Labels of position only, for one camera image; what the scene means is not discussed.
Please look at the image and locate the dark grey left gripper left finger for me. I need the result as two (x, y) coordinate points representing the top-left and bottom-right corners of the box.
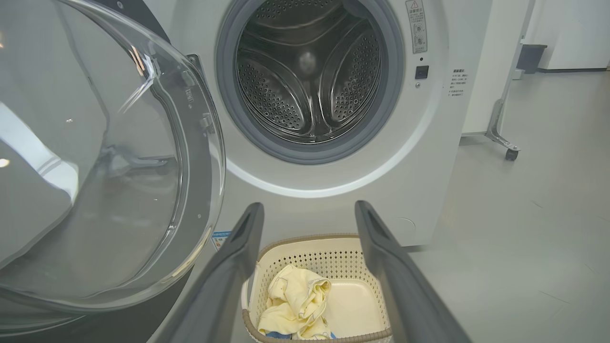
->
(152, 202), (265, 343)

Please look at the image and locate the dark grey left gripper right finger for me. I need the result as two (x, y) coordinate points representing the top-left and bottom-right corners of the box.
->
(355, 200), (473, 343)

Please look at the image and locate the cream garment with blue trim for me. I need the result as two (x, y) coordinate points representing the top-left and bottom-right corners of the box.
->
(265, 314), (337, 340)
(257, 264), (332, 334)

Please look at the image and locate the round black glass washer door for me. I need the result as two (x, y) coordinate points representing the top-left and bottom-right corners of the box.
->
(0, 0), (227, 343)

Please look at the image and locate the cream perforated laundry basket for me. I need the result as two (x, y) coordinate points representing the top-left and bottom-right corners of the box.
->
(241, 233), (394, 343)

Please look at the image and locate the white front-load washing machine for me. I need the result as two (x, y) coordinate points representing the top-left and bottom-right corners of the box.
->
(141, 0), (494, 343)

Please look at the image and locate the blue energy label sticker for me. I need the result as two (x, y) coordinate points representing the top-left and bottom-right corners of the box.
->
(211, 231), (233, 252)

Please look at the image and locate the white rolling partition metal leg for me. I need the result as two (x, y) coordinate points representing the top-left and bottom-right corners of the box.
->
(461, 0), (537, 161)

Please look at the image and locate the dark grey trash bin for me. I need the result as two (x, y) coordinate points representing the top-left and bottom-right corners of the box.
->
(516, 44), (548, 74)

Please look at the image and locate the red white warning sticker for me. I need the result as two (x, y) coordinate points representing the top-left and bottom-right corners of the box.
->
(406, 0), (428, 54)

